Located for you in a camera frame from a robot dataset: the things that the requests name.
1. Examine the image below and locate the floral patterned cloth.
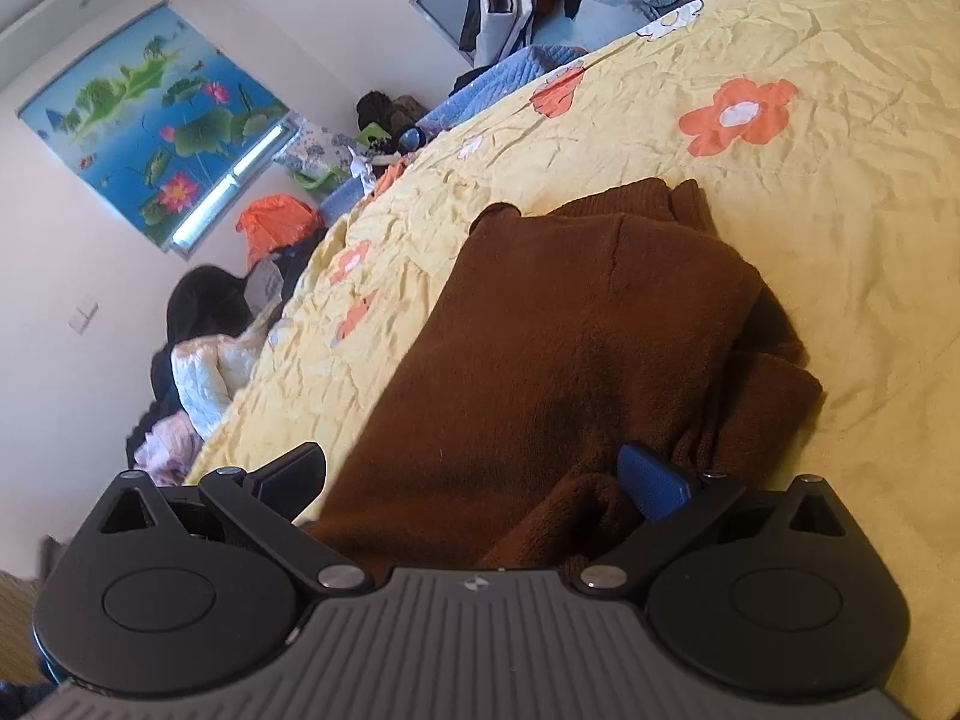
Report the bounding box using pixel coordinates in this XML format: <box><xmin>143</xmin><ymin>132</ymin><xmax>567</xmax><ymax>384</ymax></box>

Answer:
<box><xmin>274</xmin><ymin>127</ymin><xmax>353</xmax><ymax>175</ymax></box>

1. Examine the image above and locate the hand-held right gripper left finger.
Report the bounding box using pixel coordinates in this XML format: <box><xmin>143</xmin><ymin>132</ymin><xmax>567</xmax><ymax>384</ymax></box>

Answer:
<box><xmin>97</xmin><ymin>441</ymin><xmax>374</xmax><ymax>592</ymax></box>

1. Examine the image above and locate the lotus print window blind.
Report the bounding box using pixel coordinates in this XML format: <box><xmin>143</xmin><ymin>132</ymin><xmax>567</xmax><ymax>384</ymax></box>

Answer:
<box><xmin>16</xmin><ymin>1</ymin><xmax>293</xmax><ymax>250</ymax></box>

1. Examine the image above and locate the green plastic stool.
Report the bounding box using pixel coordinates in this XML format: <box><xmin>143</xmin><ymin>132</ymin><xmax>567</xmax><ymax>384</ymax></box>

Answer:
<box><xmin>292</xmin><ymin>127</ymin><xmax>395</xmax><ymax>192</ymax></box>

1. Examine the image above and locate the pink cloth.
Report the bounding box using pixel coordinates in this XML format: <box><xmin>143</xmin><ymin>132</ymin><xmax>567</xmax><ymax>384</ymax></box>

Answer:
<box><xmin>135</xmin><ymin>416</ymin><xmax>207</xmax><ymax>488</ymax></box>

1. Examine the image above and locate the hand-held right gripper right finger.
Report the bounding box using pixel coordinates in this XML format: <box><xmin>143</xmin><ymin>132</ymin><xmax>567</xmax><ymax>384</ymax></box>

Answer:
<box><xmin>577</xmin><ymin>441</ymin><xmax>854</xmax><ymax>592</ymax></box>

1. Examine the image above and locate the brown knit sweater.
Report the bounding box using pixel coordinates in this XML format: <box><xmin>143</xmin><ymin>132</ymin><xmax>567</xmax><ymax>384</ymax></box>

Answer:
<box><xmin>304</xmin><ymin>178</ymin><xmax>824</xmax><ymax>571</ymax></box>

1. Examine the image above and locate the blue quilted blanket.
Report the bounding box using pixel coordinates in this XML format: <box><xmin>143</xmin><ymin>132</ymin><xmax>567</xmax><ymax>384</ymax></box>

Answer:
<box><xmin>319</xmin><ymin>45</ymin><xmax>593</xmax><ymax>222</ymax></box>

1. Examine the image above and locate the white padded jacket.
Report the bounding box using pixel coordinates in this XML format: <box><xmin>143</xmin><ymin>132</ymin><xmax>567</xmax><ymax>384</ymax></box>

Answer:
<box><xmin>171</xmin><ymin>334</ymin><xmax>267</xmax><ymax>440</ymax></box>

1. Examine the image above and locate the dark cloth bundle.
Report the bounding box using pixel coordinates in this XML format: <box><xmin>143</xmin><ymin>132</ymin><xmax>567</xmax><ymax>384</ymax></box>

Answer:
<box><xmin>356</xmin><ymin>90</ymin><xmax>425</xmax><ymax>137</ymax></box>

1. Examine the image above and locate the yellow carrot print bedsheet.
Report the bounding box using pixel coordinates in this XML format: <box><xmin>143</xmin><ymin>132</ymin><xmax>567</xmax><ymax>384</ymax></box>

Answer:
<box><xmin>184</xmin><ymin>0</ymin><xmax>960</xmax><ymax>720</ymax></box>

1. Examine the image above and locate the orange cloth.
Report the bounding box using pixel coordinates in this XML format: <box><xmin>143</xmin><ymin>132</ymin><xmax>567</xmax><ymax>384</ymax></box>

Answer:
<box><xmin>236</xmin><ymin>195</ymin><xmax>327</xmax><ymax>271</ymax></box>

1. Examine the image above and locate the black garment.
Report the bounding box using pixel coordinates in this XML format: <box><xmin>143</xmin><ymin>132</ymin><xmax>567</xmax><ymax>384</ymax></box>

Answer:
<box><xmin>165</xmin><ymin>264</ymin><xmax>256</xmax><ymax>346</ymax></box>

